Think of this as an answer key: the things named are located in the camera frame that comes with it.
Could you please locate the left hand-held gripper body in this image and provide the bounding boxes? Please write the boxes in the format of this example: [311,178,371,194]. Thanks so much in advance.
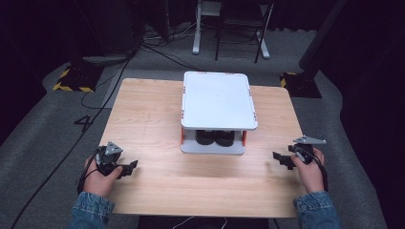
[95,141,129,177]

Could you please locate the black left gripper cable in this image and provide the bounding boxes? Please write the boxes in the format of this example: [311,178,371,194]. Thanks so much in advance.
[75,148,103,196]

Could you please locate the black slanted pole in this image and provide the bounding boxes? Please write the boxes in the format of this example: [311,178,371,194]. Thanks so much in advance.
[298,0,349,72]

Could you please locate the person's right hand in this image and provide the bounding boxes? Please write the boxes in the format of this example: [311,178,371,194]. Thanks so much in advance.
[290,147,326,194]

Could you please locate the black folding chair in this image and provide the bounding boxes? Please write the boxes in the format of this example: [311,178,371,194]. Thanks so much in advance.
[214,0,275,64]

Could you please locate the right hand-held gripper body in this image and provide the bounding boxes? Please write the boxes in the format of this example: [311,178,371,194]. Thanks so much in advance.
[288,135,328,166]

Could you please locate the thin white cable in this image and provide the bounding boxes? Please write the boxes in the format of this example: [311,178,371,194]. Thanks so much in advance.
[172,216,229,229]

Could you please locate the long black floor cable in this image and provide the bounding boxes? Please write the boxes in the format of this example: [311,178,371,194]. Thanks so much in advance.
[10,52,137,229]

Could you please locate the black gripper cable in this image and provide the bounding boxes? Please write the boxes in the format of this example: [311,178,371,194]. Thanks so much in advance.
[305,148,330,193]
[75,148,103,196]

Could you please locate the black yellow striped base plate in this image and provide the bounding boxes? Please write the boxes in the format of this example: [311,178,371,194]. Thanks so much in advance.
[52,64,105,94]
[279,72,323,99]

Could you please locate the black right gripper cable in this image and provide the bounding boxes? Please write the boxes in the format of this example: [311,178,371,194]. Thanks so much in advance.
[305,148,330,193]

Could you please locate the person's left hand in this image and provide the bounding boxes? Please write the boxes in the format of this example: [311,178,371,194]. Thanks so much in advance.
[82,156,124,198]

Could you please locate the white two-tier rack orange posts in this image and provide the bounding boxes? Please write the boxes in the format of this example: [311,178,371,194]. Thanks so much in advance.
[180,71,259,156]

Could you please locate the bundle of floor cables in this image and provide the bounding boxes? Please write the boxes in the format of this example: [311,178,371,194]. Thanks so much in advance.
[139,21,200,72]

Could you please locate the white desk frame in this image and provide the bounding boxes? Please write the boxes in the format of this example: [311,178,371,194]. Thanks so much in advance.
[191,0,271,60]

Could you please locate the black shoe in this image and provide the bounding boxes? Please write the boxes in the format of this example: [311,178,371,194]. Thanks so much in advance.
[215,130,236,148]
[195,129,219,147]

